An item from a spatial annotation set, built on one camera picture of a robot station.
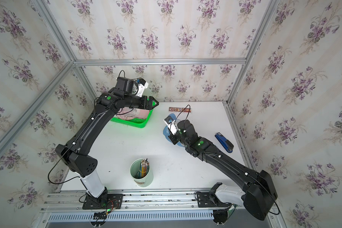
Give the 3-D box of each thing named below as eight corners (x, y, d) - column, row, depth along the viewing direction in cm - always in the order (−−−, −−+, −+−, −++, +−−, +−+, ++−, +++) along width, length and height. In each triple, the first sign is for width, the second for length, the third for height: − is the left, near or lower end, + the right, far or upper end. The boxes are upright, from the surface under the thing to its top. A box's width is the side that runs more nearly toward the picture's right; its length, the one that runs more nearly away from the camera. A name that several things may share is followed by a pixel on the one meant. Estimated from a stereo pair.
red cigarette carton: (168, 112, 117) (168, 110, 115) (168, 109, 120) (168, 107, 118) (190, 112, 117) (191, 110, 115) (190, 109, 120) (190, 107, 118)
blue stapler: (228, 154, 92) (231, 150, 88) (213, 137, 101) (215, 132, 97) (233, 151, 94) (236, 147, 90) (217, 134, 102) (219, 130, 98)
